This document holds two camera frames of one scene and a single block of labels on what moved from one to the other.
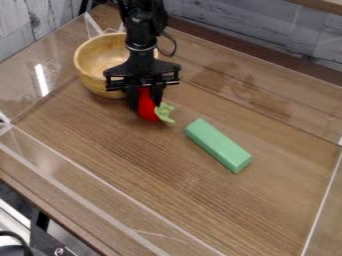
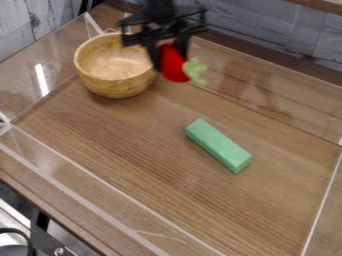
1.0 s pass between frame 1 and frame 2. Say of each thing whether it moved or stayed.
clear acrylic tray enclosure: stayed
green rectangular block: stayed
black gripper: moved
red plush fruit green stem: moved
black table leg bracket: stayed
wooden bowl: stayed
